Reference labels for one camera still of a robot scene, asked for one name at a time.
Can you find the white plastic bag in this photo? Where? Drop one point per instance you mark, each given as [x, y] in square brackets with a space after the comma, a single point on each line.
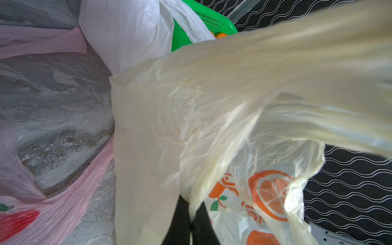
[125, 33]

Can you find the green plastic basket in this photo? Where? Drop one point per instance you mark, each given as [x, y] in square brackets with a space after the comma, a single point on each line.
[195, 23]

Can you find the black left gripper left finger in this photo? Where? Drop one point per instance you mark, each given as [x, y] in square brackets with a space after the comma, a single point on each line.
[180, 227]

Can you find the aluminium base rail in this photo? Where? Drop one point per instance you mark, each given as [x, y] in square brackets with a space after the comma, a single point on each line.
[326, 237]

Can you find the pink plastic bag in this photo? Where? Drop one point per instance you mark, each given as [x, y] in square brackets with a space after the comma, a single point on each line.
[56, 132]

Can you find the orange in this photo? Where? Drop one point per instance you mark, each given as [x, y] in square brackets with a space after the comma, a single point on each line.
[220, 35]

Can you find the aluminium corner post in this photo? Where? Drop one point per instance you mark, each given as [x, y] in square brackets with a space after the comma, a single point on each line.
[239, 11]

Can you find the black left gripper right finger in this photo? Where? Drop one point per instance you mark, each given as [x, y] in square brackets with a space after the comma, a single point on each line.
[202, 230]

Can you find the yellow plastic bag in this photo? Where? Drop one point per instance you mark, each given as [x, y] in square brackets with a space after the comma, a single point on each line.
[241, 124]

